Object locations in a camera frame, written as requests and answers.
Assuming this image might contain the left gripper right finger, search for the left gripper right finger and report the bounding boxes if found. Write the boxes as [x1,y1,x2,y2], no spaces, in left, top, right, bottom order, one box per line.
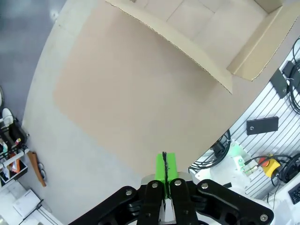
[165,152,275,225]

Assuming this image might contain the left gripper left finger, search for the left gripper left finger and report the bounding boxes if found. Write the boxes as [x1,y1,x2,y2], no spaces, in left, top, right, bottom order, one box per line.
[67,152,166,225]

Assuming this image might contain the brown cardboard box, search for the brown cardboard box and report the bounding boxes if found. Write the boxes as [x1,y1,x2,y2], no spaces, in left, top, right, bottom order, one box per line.
[105,0,297,96]

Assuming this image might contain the yellow red emergency stop button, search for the yellow red emergency stop button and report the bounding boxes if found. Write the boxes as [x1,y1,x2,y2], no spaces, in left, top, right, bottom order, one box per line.
[262,153,281,176]

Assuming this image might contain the black rectangular mounting plate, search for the black rectangular mounting plate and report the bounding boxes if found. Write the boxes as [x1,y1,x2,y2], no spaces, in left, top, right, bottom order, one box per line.
[269,67,289,99]
[246,116,279,136]

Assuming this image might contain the black keypad device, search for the black keypad device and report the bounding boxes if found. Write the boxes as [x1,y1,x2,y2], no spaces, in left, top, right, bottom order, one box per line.
[287,185,300,207]

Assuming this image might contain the grey sandals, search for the grey sandals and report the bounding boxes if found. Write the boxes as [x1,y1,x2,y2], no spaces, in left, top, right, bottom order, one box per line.
[38,163,47,182]

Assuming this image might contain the brown wooden stick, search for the brown wooden stick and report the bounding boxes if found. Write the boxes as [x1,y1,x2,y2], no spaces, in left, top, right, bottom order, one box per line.
[27,151,47,188]

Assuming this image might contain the white flat box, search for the white flat box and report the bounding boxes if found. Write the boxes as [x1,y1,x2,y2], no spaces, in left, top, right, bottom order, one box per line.
[13,188,44,222]

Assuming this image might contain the rack of small tools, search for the rack of small tools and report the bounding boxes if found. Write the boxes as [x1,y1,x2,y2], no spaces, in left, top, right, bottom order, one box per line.
[0,117,30,186]

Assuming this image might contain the white round object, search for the white round object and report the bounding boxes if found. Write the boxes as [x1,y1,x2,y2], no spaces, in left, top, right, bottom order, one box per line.
[1,107,13,125]

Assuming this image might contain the black power adapter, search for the black power adapter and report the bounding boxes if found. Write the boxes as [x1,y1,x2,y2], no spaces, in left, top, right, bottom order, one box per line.
[282,61,295,76]

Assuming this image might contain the black cable loop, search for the black cable loop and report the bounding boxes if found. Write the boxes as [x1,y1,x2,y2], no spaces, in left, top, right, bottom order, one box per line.
[189,130,232,171]

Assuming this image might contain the aluminium slotted base plate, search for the aluminium slotted base plate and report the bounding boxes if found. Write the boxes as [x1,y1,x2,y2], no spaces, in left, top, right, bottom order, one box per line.
[187,35,300,225]

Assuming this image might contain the black coiled cable bundle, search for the black coiled cable bundle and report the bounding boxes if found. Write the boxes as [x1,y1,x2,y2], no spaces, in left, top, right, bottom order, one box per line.
[289,37,300,113]

